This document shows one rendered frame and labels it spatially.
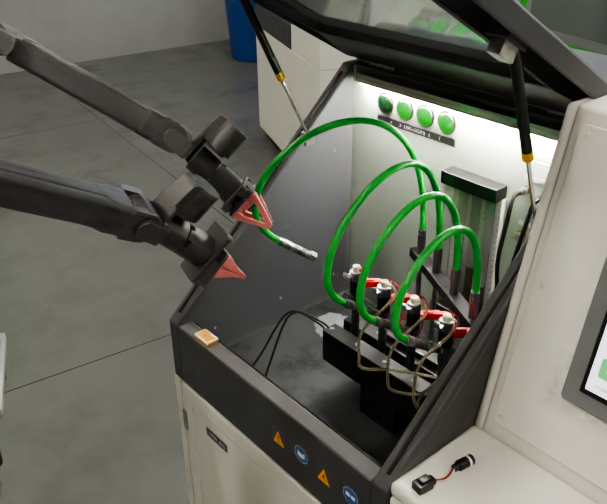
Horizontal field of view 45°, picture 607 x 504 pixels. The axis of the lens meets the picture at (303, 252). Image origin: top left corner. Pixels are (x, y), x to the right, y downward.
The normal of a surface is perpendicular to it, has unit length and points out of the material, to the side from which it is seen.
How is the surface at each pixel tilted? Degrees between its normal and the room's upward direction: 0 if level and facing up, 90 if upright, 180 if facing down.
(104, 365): 0
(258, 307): 90
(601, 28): 90
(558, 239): 76
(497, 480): 0
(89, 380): 0
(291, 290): 90
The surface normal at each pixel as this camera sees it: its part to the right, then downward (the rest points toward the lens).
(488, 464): -0.01, -0.88
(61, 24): 0.55, 0.40
